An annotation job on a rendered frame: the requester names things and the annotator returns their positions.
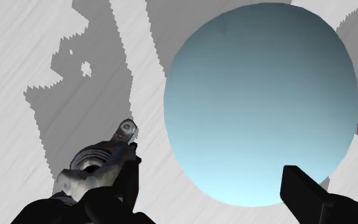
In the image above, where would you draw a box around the grey metal kitchen tool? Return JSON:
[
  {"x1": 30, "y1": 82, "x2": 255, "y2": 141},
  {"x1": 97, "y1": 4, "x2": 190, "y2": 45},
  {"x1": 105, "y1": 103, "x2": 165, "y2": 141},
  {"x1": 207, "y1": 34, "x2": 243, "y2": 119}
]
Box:
[{"x1": 51, "y1": 118, "x2": 139, "y2": 206}]

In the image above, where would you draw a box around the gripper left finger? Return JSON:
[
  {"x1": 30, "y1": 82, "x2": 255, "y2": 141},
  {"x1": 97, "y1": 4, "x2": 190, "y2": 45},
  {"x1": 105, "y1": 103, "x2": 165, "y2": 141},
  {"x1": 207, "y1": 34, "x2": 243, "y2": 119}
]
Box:
[{"x1": 10, "y1": 142, "x2": 156, "y2": 224}]

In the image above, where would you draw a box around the light blue round plate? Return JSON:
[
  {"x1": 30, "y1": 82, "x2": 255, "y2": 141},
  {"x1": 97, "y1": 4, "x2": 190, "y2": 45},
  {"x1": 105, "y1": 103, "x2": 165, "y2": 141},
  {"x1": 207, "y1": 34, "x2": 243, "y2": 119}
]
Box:
[{"x1": 163, "y1": 2, "x2": 358, "y2": 207}]

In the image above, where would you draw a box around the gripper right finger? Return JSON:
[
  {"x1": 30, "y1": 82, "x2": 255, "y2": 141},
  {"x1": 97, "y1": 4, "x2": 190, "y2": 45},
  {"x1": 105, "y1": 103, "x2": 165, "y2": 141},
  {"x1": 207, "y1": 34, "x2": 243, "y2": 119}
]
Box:
[{"x1": 279, "y1": 165, "x2": 358, "y2": 224}]

